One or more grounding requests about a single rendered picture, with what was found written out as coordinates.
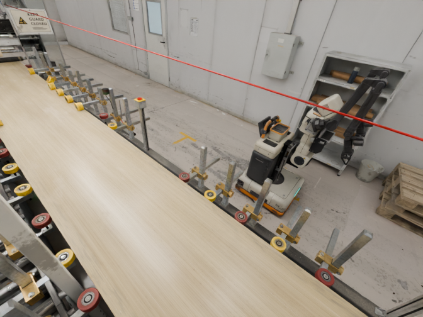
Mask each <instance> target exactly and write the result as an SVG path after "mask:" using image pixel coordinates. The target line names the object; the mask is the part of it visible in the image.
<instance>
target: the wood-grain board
mask: <svg viewBox="0 0 423 317"><path fill-rule="evenodd" d="M64 96H65V95H64ZM64 96H58V95H57V93H56V91H55V89H54V90H50V89H49V87H48V83H47V81H45V80H44V79H42V78H41V77H40V76H39V75H37V74H32V75H30V73H29V71H28V67H26V66H25V65H23V64H22V63H17V64H4V65H0V120H2V123H3V125H2V126H0V139H1V140H2V141H3V143H4V144H5V146H6V148H7V149H8V151H9V152H10V154H11V156H12V157H13V158H14V160H15V162H16V163H17V165H18V167H19V168H20V169H21V171H22V173H23V174H24V176H25V177H26V179H27V181H28V182H29V183H30V185H31V187H32V188H33V190H34V191H35V193H36V194H37V196H38V198H39V199H40V200H41V202H42V204H43V205H44V207H45V209H46V210H47V212H48V213H49V215H50V216H51V218H52V219H53V221H54V223H55V224H56V225H57V228H58V229H59V230H60V232H61V234H62V235H63V237H64V238H65V240H66V241H67V243H68V244H69V246H70V247H71V249H72V251H73V252H74V254H75V255H76V257H77V258H78V260H79V261H80V263H81V265H82V266H83V267H84V270H85V271H86V272H87V274H88V276H89V277H90V279H91V280H92V282H93V283H94V285H95V286H96V288H97V290H98V291H99V293H100V295H101V296H102V297H103V299H104V301H105V302H106V304H107V305H108V307H109V308H110V310H111V312H112V313H113V314H114V316H115V317H368V316H366V315H365V314H364V313H362V312H361V311H360V310H358V309H357V308H355V307H354V306H353V305H352V304H350V303H349V302H347V301H346V300H345V299H343V298H342V297H340V296H339V295H338V294H336V293H335V292H334V291H332V290H331V289H329V288H328V287H327V286H326V285H324V284H323V283H321V282H320V281H319V280H317V279H316V278H314V277H313V276H312V275H310V274H309V273H308V272H306V271H305V270H303V269H302V268H301V267H300V266H298V265H297V264H296V263H294V262H293V261H291V260H290V259H289V258H287V257H286V256H284V255H283V254H282V253H281V252H279V251H277V250H276V249H275V248H274V247H272V246H271V245H270V244H268V243H267V242H265V241H264V240H263V239H261V238H260V237H258V236H257V235H256V234H255V233H253V232H251V231H250V230H249V229H248V228H246V227H245V226H244V225H242V224H241V223H239V222H238V221H237V220H235V219H234V218H233V217H231V216H230V215H229V214H227V213H226V212H224V211H223V210H222V209H220V208H219V207H218V206H216V205H215V204H213V203H212V202H211V201H209V200H208V199H207V198H205V197H204V196H202V195H201V194H200V193H198V192H197V191H195V190H194V189H193V188H192V187H190V186H189V185H187V184H186V183H185V182H183V181H182V180H181V179H179V178H178V177H176V176H175V175H174V174H172V173H171V172H169V171H168V170H167V169H165V168H164V167H163V166H162V165H160V164H158V163H157V162H156V161H155V160H153V159H152V158H150V157H149V156H148V155H146V154H145V153H143V152H142V151H141V150H139V149H138V148H137V147H136V146H134V145H132V144H131V143H130V142H129V141H127V140H126V139H124V138H123V137H122V136H120V135H119V134H118V133H116V132H115V131H113V130H112V129H111V128H110V127H108V126H106V125H105V124H104V123H103V122H101V121H100V120H99V119H97V118H96V117H94V116H93V115H92V114H91V113H89V112H87V111H86V110H85V109H83V110H80V111H78V110H77V109H76V107H75V106H74V103H75V102H73V103H67V101H66V100H65V97H64Z"/></svg>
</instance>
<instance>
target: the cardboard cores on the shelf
mask: <svg viewBox="0 0 423 317"><path fill-rule="evenodd" d="M329 75H331V76H332V77H335V78H338V79H343V80H346V81H348V80H349V78H350V76H351V74H349V73H346V72H341V71H338V70H331V72H330V74H329ZM364 78H365V77H363V76H360V75H357V76H356V78H355V80H354V82H355V83H358V84H360V83H362V81H363V80H364ZM328 97H330V96H326V95H324V94H322V95H318V94H315V95H313V96H312V98H311V101H315V102H317V104H319V103H320V102H321V101H323V100H324V99H326V98H328ZM360 107H361V106H360V105H357V104H355V105H354V106H353V107H352V108H351V110H350V111H349V112H348V113H347V114H348V115H351V116H355V115H356V113H357V112H358V111H359V109H360ZM371 112H372V109H370V110H369V111H368V113H367V114H366V116H365V118H367V119H371V118H372V117H373V116H374V114H373V113H371ZM345 130H346V129H344V128H341V127H339V126H338V127H337V128H336V129H335V130H334V132H335V136H338V137H340V138H343V139H345V137H344V135H343V134H344V132H345Z"/></svg>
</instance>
